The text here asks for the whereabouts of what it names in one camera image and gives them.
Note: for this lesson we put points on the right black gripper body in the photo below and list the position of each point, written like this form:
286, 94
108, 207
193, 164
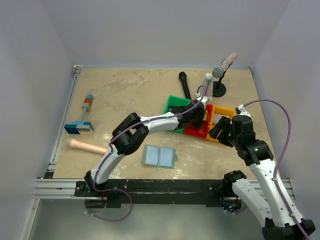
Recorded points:
223, 129

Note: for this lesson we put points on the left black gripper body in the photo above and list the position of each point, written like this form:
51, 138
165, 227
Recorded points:
180, 110

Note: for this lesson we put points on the black VIP card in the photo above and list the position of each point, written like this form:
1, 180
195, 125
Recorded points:
173, 109

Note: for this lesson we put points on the sage green card holder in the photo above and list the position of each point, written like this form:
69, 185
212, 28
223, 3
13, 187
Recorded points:
160, 157

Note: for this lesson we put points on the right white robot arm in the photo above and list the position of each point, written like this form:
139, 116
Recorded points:
274, 209

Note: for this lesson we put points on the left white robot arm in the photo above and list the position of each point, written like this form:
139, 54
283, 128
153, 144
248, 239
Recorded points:
128, 136

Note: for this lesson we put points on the red plastic bin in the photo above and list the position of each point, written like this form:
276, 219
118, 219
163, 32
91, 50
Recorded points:
201, 132

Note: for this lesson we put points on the yellow plastic bin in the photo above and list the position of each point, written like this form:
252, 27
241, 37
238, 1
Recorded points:
215, 112

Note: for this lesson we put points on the green plastic bin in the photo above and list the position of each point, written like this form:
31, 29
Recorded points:
176, 101

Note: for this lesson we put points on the white metronome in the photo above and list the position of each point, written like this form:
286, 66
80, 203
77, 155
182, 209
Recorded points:
206, 87

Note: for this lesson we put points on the black handheld microphone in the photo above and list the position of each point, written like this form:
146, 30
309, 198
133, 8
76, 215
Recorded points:
183, 80

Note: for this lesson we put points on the silver microphone on stand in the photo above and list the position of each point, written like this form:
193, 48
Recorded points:
224, 65

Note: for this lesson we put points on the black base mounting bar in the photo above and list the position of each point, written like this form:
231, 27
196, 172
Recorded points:
208, 192

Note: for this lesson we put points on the blue toy block hammer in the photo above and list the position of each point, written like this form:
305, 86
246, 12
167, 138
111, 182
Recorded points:
81, 127

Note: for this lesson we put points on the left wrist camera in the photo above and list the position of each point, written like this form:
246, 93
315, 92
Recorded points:
202, 99

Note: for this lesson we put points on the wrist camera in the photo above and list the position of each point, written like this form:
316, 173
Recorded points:
241, 111
202, 99

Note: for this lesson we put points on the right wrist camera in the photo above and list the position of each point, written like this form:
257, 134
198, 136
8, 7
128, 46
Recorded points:
241, 111

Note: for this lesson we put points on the beige wooden handle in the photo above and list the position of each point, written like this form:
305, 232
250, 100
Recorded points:
76, 144

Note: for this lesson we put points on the aluminium frame rail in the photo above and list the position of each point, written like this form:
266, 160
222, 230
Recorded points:
48, 187

